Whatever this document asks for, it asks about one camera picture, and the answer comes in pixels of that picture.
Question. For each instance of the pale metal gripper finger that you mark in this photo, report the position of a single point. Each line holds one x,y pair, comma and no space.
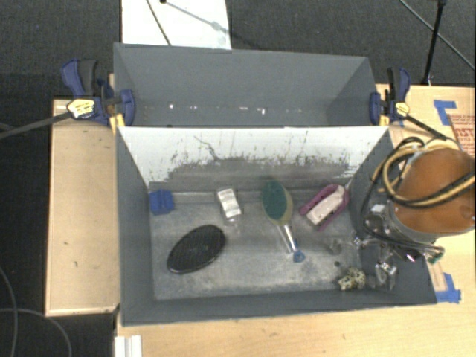
378,276
390,276

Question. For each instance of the beige spotted lump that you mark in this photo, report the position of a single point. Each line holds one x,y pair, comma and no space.
352,278

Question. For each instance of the purple and white stapler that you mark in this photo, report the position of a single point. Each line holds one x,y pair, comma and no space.
325,207

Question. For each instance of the grey metal bin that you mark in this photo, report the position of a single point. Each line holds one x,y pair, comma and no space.
238,87

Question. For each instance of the blue plastic clip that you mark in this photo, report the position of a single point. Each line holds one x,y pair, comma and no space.
161,202

